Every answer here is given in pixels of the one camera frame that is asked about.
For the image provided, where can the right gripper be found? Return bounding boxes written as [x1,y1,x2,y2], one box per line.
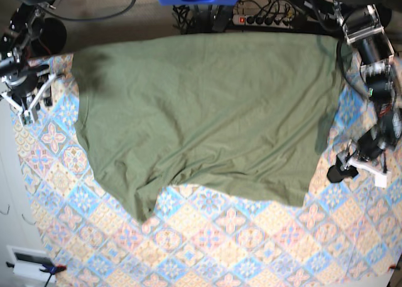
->
[1,73,65,112]

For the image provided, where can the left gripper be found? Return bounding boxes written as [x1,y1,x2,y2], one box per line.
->
[327,139,386,183]

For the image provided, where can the olive green t-shirt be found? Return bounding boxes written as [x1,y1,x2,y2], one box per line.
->
[72,33,343,222]

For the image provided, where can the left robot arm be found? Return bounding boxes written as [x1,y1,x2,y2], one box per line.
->
[327,0,401,188]

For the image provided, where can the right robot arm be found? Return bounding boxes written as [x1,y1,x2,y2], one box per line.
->
[1,0,55,116]

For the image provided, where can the patterned tablecloth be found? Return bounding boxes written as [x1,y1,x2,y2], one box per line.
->
[8,48,402,287]

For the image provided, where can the black round stool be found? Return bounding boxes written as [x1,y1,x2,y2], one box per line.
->
[31,17,67,57]

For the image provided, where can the red clamp lower right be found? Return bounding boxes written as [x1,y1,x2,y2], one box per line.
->
[388,265,401,271]

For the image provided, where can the white floor outlet box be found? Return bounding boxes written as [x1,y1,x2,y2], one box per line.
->
[6,245,53,286]

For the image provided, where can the blue red clamp lower left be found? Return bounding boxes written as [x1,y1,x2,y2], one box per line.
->
[5,259,67,284]

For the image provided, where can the white power strip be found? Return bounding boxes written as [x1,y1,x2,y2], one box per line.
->
[232,13,294,28]

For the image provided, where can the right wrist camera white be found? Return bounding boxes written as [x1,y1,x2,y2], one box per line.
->
[19,109,38,126]

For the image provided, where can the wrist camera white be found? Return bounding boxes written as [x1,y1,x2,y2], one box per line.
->
[19,109,38,126]
[374,171,392,188]

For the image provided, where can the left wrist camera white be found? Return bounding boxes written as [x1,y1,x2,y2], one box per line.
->
[374,171,392,188]

